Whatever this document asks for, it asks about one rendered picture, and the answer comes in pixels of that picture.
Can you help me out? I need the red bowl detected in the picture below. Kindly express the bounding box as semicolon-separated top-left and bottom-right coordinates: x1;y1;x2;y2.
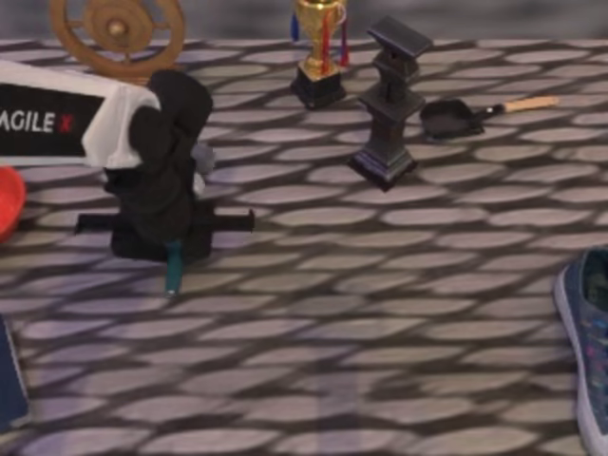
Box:
0;165;28;243

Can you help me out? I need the gold trophy cup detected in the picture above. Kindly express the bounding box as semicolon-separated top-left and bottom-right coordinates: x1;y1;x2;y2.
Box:
290;0;351;110

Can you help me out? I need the black pan with wooden handle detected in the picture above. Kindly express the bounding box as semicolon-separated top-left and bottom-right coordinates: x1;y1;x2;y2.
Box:
420;96;561;142

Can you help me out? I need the wooden ship wheel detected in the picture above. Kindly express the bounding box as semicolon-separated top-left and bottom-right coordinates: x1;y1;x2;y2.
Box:
49;0;186;82

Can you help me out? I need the dark pedestal stand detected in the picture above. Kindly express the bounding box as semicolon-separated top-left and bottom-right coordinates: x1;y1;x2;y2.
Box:
347;16;434;193

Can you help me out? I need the blue patterned sneaker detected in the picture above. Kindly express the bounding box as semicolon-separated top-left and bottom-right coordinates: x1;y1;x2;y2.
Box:
554;246;608;456

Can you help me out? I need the dark blue book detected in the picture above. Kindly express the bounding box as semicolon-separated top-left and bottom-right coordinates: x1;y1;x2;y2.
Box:
0;313;32;432

